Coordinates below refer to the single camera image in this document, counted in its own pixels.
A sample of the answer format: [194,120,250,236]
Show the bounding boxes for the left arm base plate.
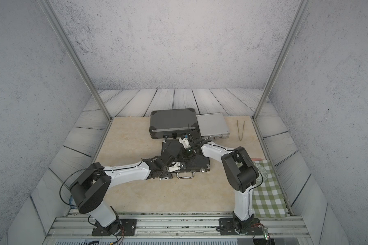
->
[92,219,138,236]

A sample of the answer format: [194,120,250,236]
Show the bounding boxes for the black poker case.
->
[149,108,200,139]
[159,139,210,180]

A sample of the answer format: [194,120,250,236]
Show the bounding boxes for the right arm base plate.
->
[216,218,264,236]

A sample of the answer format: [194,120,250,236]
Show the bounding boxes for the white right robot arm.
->
[178,135,259,227]

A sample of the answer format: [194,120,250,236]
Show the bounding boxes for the wooden tongs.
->
[236,121,245,141]

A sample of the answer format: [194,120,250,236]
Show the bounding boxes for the small silver poker case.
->
[196,112,230,140]

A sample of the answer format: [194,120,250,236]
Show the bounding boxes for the blue patterned bowl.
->
[68,196,78,209]

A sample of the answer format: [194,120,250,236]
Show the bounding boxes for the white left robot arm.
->
[70,150,180,228]

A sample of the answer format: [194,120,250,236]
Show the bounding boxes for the green checkered cloth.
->
[252,160,289,218]

